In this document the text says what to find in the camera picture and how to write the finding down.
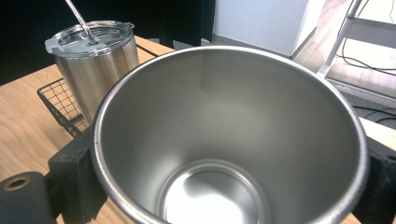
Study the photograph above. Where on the stainless steel tumbler with lid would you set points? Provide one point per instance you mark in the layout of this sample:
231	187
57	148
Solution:
93	74

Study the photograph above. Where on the metal drinking straw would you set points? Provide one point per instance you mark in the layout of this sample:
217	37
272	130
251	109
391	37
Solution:
81	21

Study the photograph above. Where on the white mug with steel interior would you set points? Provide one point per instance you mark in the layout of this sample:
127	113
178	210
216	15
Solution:
236	118

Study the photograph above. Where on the white panel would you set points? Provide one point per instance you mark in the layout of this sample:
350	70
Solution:
261	21

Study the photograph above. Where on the dark curtain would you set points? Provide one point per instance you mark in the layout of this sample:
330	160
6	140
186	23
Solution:
28	34

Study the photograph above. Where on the white metal desk frame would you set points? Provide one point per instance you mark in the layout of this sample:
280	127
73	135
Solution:
348	28

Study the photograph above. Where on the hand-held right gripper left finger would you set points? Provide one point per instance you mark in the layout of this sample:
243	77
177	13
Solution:
76	174

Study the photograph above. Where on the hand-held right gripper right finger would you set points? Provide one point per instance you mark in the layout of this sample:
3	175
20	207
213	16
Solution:
381	186

